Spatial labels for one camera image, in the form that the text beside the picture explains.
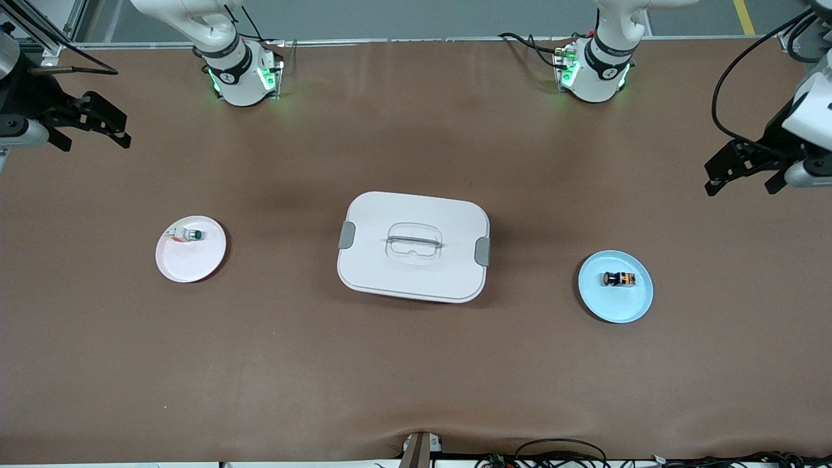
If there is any brown table edge bracket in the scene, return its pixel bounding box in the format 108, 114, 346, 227
398, 432, 444, 468

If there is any light blue round plate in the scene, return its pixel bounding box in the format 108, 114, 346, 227
578, 250, 655, 324

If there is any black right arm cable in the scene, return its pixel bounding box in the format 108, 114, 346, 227
0, 23, 120, 75

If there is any aluminium frame post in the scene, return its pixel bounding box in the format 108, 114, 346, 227
782, 0, 832, 53
0, 0, 90, 66

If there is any white lidded lunch box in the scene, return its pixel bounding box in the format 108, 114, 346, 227
337, 191, 491, 304

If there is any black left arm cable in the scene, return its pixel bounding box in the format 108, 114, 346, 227
712, 10, 832, 160

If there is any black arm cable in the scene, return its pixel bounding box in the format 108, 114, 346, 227
0, 23, 120, 75
712, 10, 832, 160

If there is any black cable loop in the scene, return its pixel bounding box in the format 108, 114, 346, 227
513, 438, 608, 468

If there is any pink round plate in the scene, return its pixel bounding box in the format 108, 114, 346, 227
155, 215, 228, 283

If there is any silver table edge rail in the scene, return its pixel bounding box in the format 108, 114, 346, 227
65, 36, 781, 48

